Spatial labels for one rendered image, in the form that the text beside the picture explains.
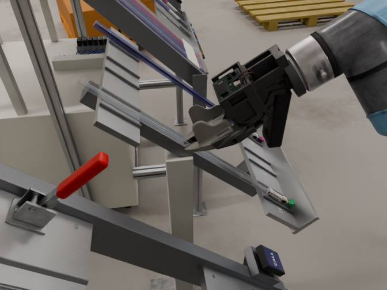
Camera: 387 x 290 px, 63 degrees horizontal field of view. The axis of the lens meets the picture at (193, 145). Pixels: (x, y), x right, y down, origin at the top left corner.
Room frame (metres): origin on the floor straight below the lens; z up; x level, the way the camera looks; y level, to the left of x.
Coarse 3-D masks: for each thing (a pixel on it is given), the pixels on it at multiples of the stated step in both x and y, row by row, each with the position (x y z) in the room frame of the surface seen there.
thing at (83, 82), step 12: (84, 84) 0.39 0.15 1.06; (96, 84) 0.40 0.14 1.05; (108, 96) 0.40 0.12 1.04; (120, 108) 0.40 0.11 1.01; (132, 108) 0.40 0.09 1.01; (144, 120) 0.40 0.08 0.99; (156, 120) 0.41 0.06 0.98; (168, 132) 0.41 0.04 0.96; (180, 144) 0.41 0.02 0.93; (204, 156) 0.41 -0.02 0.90; (216, 156) 0.43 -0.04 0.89; (228, 168) 0.42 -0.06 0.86; (252, 180) 0.43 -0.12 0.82; (264, 192) 0.43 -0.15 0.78; (288, 204) 0.44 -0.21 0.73
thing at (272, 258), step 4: (264, 248) 0.29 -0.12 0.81; (264, 252) 0.28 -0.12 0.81; (268, 252) 0.29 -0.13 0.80; (272, 252) 0.29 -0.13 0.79; (268, 256) 0.28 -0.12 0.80; (272, 256) 0.28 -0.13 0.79; (276, 256) 0.29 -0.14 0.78; (268, 260) 0.27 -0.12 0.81; (272, 260) 0.27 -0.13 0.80; (276, 260) 0.28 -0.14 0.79; (272, 264) 0.26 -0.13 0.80; (276, 264) 0.27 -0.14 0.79; (280, 264) 0.27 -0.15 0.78; (276, 268) 0.26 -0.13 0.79; (280, 268) 0.27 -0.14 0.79
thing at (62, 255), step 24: (0, 192) 0.20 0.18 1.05; (0, 216) 0.18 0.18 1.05; (72, 216) 0.21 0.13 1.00; (0, 240) 0.16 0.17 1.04; (24, 240) 0.16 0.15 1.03; (48, 240) 0.17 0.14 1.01; (72, 240) 0.18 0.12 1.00; (0, 264) 0.14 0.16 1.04; (24, 264) 0.14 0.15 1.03; (48, 264) 0.15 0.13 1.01; (72, 264) 0.16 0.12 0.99; (0, 288) 0.12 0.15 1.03; (24, 288) 0.12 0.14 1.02; (48, 288) 0.13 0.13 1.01; (72, 288) 0.14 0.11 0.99
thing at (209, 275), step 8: (200, 272) 0.23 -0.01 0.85; (208, 272) 0.23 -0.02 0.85; (216, 272) 0.23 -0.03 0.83; (200, 280) 0.21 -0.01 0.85; (208, 280) 0.21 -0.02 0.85; (216, 280) 0.22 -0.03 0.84; (224, 280) 0.23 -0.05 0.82; (232, 280) 0.23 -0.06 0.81; (240, 280) 0.24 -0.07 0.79; (208, 288) 0.20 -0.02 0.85; (216, 288) 0.21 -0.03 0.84; (224, 288) 0.21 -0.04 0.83; (232, 288) 0.22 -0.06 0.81; (240, 288) 0.23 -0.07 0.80; (248, 288) 0.23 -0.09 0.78; (256, 288) 0.24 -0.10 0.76
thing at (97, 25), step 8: (96, 24) 0.61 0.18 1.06; (104, 32) 0.61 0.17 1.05; (112, 32) 0.62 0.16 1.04; (112, 40) 0.61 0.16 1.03; (120, 40) 0.61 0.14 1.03; (128, 48) 0.62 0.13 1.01; (136, 56) 0.62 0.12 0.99; (144, 56) 0.62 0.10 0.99; (152, 64) 0.62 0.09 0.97; (160, 72) 0.62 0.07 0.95; (168, 72) 0.63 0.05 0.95; (176, 80) 0.63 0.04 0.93; (184, 88) 0.63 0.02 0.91; (200, 96) 0.64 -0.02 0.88; (208, 104) 0.64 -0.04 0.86; (232, 120) 0.65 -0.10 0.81
